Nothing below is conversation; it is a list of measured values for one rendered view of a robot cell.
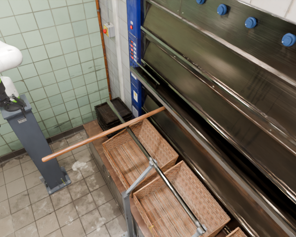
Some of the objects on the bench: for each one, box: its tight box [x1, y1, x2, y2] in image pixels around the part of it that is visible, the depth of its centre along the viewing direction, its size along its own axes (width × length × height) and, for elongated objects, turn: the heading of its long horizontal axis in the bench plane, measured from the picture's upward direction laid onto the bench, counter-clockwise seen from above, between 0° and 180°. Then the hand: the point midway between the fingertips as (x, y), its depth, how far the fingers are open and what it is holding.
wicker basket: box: [102, 118, 179, 198], centre depth 205 cm, size 49×56×28 cm
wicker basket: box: [133, 160, 231, 237], centre depth 170 cm, size 49×56×28 cm
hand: (11, 119), depth 128 cm, fingers open, 13 cm apart
